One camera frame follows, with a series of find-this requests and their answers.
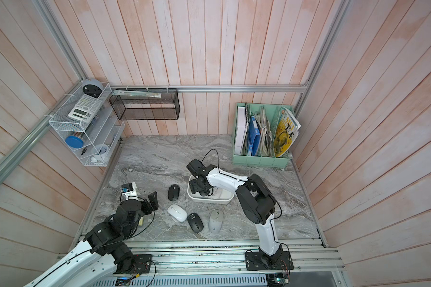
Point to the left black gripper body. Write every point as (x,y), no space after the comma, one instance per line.
(145,208)

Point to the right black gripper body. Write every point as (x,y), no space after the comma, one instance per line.
(194,185)

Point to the white plastic storage box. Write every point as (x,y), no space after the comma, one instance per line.
(219,197)

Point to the black smooth mouse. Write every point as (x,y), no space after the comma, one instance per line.
(173,192)

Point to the white smooth mouse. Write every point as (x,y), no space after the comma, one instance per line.
(177,213)

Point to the black ribbed mouse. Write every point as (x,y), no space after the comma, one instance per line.
(195,222)

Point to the grey mouse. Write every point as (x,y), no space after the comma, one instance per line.
(216,221)

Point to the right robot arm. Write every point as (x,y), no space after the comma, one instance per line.
(255,198)

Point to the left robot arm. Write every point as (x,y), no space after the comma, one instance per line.
(103,251)

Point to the blue folder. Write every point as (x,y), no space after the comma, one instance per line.
(254,137)

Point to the white binder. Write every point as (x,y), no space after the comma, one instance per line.
(241,129)

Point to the newspapers stack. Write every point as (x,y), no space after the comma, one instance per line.
(265,144)

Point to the blue lid jar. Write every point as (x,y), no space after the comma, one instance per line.
(75,140)

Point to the green file organizer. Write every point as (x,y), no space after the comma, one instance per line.
(273,115)

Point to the yellow magazine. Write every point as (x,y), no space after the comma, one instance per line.
(287,131)

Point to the white calculator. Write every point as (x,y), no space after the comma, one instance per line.
(85,109)

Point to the round grey speaker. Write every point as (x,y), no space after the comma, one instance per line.
(92,87)

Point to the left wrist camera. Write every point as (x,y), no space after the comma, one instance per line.
(128,191)

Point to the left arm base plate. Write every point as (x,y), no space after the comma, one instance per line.
(137,264)

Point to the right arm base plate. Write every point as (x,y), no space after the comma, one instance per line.
(259,261)

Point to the black mesh wall basket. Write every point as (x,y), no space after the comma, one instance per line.
(145,104)

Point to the white wire wall shelf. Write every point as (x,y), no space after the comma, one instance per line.
(105,127)

